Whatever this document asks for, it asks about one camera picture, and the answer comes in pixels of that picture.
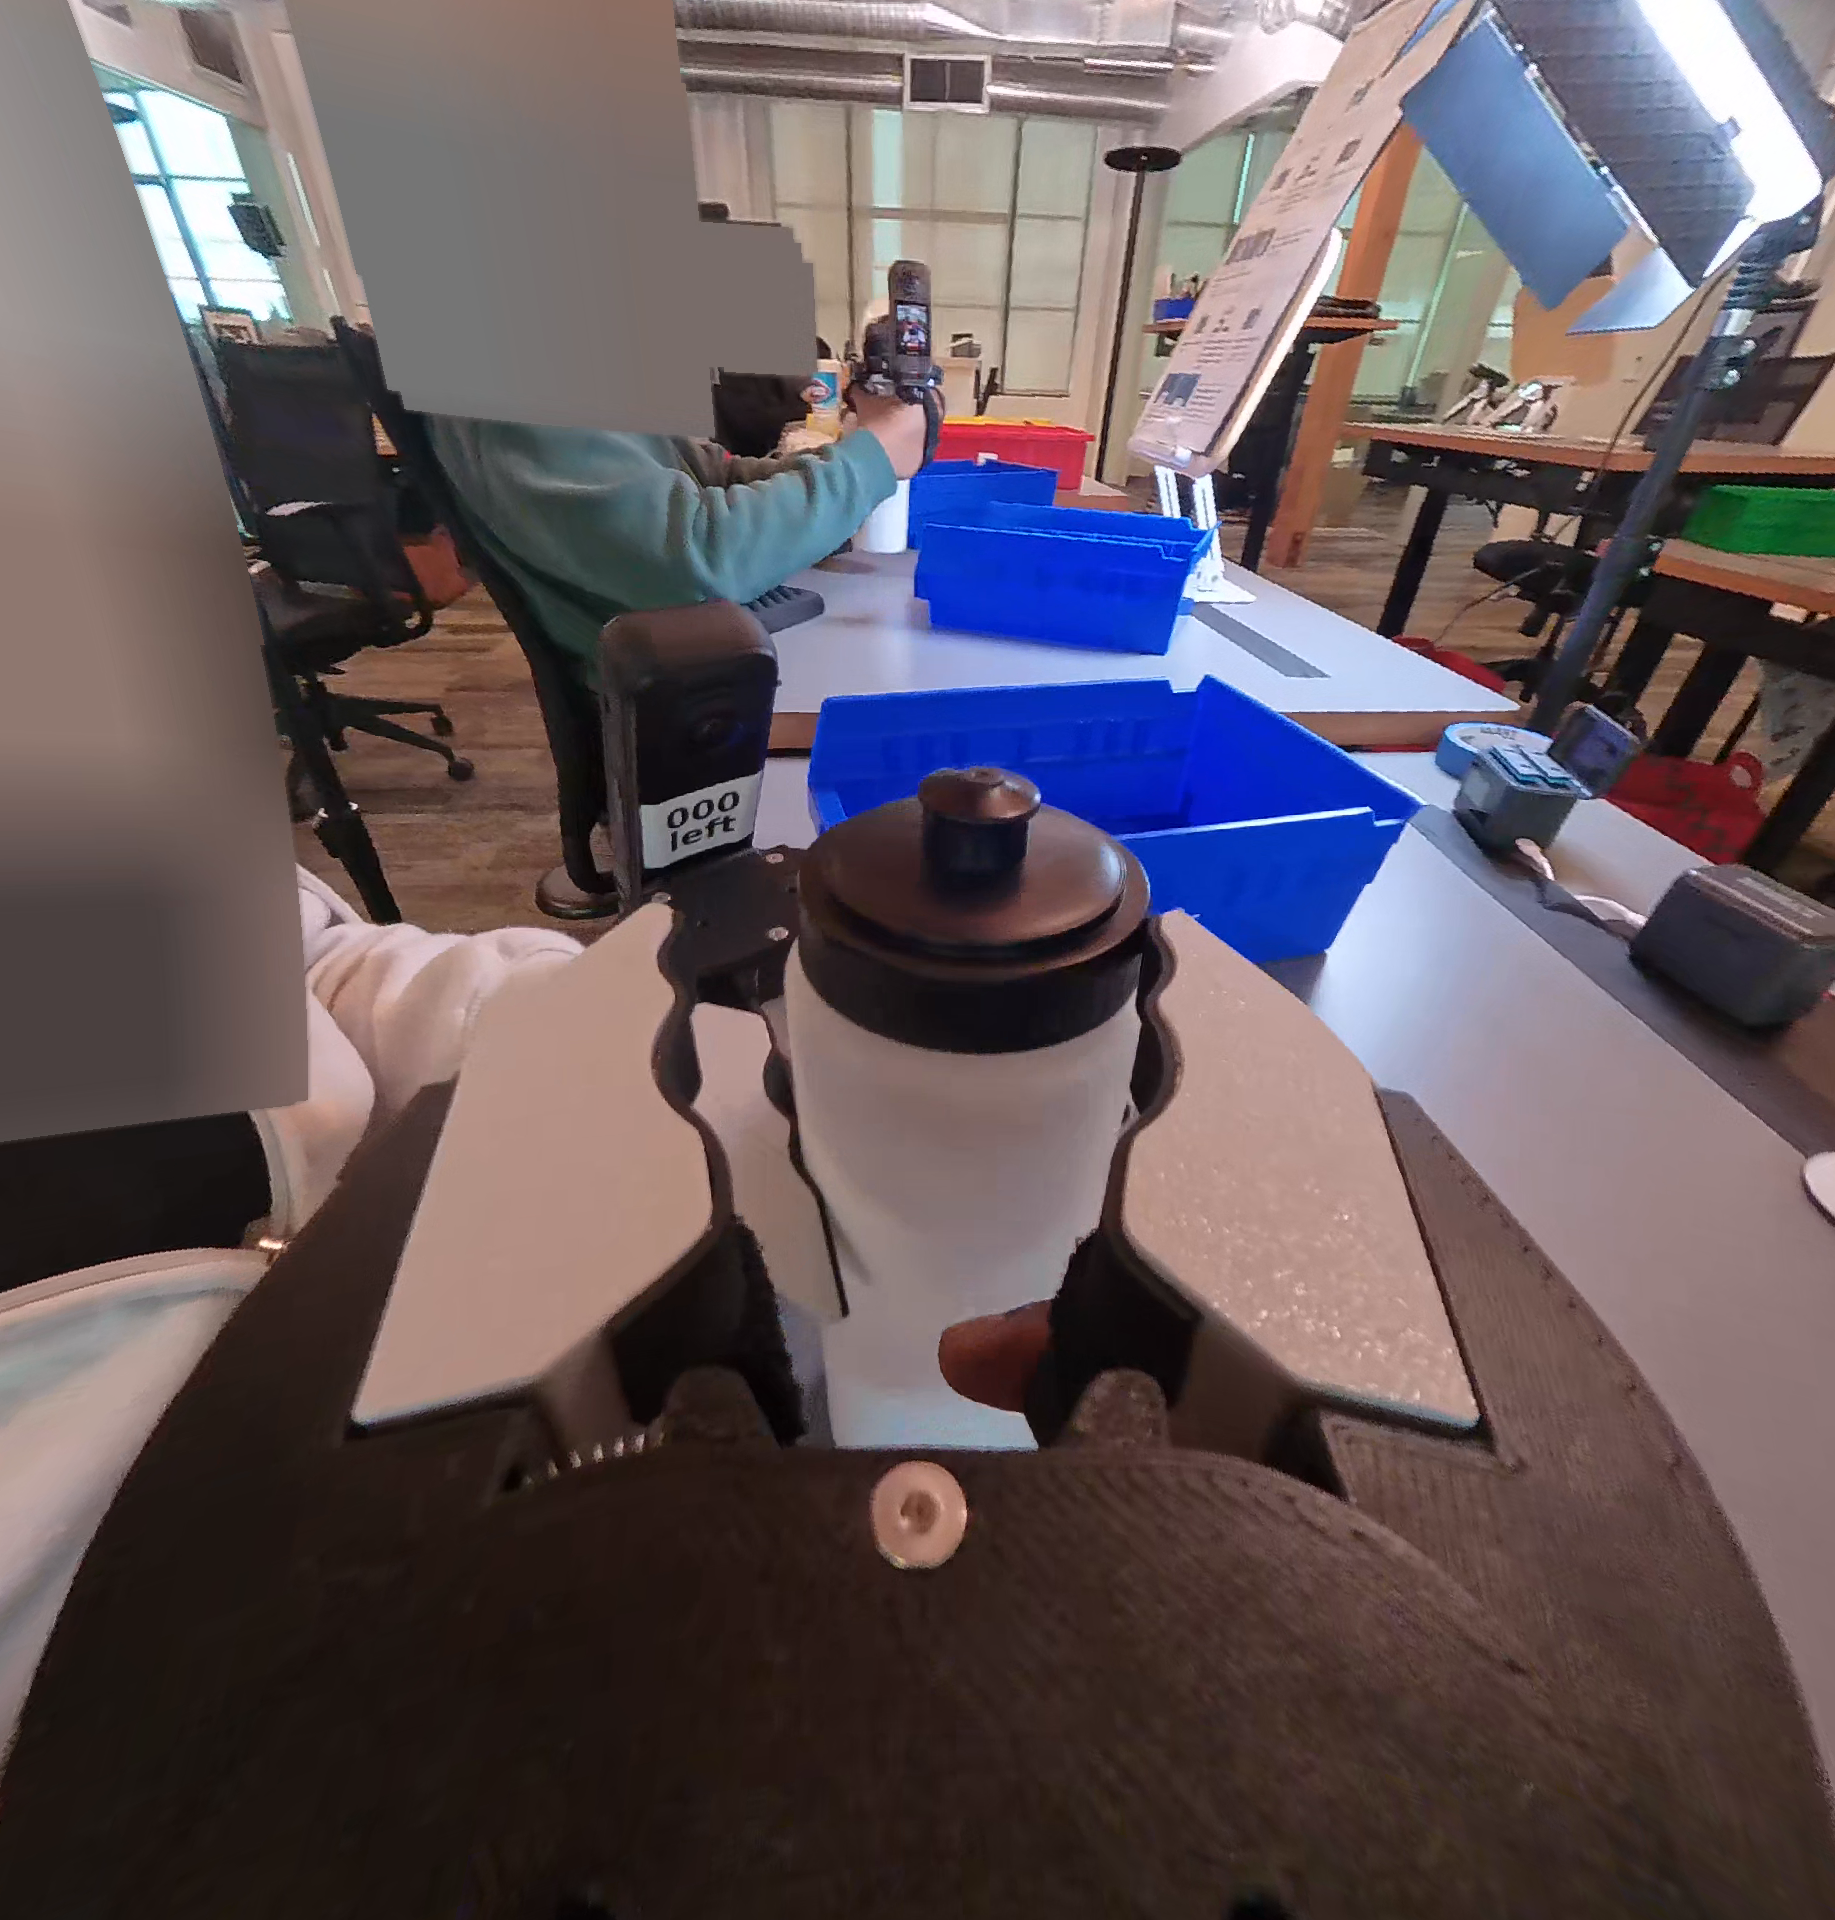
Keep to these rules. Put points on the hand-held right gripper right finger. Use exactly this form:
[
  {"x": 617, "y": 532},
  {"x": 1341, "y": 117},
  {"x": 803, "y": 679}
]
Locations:
[{"x": 1279, "y": 1200}]

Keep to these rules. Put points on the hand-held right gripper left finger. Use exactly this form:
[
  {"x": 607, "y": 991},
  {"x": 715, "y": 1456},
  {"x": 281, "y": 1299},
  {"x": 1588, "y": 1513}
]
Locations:
[{"x": 559, "y": 1200}]

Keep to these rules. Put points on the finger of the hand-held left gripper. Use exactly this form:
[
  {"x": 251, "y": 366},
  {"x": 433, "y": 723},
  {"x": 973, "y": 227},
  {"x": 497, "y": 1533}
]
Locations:
[{"x": 769, "y": 1155}]

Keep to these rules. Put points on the white plastic bottle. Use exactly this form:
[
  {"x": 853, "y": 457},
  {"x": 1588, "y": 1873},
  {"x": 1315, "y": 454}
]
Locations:
[{"x": 949, "y": 1171}]

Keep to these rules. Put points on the black bottle lid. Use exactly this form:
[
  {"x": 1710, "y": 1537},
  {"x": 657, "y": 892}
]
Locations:
[{"x": 979, "y": 931}]

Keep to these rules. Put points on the blue plastic bin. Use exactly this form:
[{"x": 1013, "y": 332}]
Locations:
[
  {"x": 1249, "y": 840},
  {"x": 993, "y": 489},
  {"x": 1053, "y": 584}
]

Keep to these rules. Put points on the person's left forearm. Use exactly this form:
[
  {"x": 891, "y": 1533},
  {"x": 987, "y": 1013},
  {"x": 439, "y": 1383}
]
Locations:
[{"x": 407, "y": 991}]

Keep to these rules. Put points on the person's right hand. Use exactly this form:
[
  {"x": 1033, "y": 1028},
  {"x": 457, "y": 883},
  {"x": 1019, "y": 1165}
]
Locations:
[{"x": 993, "y": 1359}]

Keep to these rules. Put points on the red plastic bin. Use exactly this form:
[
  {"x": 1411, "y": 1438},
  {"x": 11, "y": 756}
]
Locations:
[{"x": 1023, "y": 446}]

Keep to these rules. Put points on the grey charger case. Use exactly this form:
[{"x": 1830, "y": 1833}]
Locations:
[{"x": 1518, "y": 803}]

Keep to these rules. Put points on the blue tape roll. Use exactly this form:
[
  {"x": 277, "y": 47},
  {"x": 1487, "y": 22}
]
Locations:
[{"x": 1459, "y": 746}]

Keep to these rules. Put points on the dark grey case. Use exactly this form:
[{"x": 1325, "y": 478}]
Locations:
[{"x": 1742, "y": 945}]

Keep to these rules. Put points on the red basket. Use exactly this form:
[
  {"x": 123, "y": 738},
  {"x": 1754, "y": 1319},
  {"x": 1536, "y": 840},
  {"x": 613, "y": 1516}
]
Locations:
[{"x": 1682, "y": 811}]

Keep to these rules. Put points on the black floor lamp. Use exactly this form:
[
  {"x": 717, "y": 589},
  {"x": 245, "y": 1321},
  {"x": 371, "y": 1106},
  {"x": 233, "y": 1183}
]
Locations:
[{"x": 1135, "y": 300}]

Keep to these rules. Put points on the printed instruction board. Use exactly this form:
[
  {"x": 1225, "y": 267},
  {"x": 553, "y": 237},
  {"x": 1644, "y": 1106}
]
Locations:
[{"x": 1263, "y": 270}]

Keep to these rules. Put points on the black light stand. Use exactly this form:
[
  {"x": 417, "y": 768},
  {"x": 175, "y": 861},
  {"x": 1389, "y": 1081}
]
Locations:
[{"x": 1622, "y": 555}]

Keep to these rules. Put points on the wooden pillar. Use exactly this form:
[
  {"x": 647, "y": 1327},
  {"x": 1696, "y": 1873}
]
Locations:
[{"x": 1353, "y": 375}]

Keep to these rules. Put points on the wooden top desk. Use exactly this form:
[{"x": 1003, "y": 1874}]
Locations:
[
  {"x": 1788, "y": 579},
  {"x": 1532, "y": 441}
]

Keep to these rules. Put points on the green plastic bin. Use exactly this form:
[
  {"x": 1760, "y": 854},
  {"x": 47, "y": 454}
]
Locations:
[{"x": 1772, "y": 518}]

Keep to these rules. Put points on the black monitor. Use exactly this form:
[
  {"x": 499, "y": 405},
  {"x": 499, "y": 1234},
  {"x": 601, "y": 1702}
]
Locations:
[{"x": 1758, "y": 398}]

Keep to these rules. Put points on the studio light panel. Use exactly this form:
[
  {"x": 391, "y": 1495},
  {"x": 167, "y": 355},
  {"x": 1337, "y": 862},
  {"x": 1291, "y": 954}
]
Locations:
[{"x": 1608, "y": 90}]

